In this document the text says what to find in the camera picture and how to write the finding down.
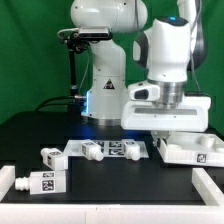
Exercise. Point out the black camera stand pole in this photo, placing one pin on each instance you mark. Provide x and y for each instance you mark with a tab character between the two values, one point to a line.
78	99

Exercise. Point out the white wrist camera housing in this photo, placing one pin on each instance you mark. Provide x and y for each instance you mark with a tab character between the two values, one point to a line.
144	91

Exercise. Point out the white sheet with tags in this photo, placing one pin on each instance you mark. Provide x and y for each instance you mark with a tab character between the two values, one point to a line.
109	148

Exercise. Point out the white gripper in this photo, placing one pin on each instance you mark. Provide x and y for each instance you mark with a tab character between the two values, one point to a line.
191	115

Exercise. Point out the grey camera on stand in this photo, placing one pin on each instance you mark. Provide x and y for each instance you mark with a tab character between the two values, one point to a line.
85	33

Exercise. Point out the white square tabletop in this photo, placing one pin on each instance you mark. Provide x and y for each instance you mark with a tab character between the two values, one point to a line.
200	149

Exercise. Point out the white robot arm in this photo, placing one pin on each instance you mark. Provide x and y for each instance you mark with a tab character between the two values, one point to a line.
167	50

